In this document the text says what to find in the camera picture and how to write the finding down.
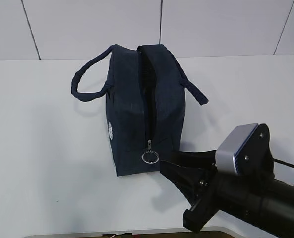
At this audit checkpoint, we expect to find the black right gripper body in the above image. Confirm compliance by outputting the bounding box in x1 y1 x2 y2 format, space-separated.
182 165 220 233

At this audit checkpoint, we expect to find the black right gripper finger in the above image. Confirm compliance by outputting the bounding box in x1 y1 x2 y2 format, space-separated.
160 161 216 205
171 150 216 168

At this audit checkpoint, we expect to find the dark navy lunch bag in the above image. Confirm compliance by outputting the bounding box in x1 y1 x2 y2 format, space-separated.
71 44 209 177

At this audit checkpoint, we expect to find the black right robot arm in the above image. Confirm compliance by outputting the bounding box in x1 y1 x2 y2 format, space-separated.
160 123 294 238

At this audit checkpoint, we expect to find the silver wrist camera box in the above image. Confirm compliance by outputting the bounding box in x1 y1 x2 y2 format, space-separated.
215 123 258 176

